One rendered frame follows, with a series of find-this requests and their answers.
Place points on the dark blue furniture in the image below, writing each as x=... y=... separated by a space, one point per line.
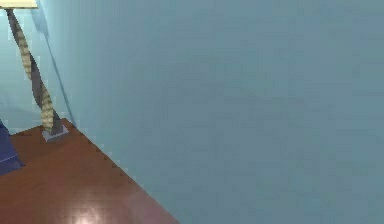
x=7 y=154

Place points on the twisted grey floor lamp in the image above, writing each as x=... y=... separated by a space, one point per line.
x=36 y=85

